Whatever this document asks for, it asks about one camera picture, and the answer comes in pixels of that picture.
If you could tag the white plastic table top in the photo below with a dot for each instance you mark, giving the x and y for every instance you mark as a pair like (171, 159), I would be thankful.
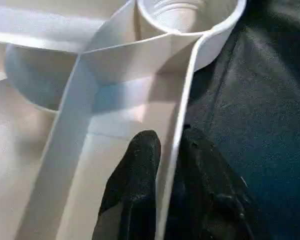
(90, 87)

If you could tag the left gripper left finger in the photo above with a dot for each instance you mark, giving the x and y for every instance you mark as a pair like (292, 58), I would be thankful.
(132, 190)

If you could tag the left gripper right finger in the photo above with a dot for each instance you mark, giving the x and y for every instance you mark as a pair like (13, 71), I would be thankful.
(210, 195)

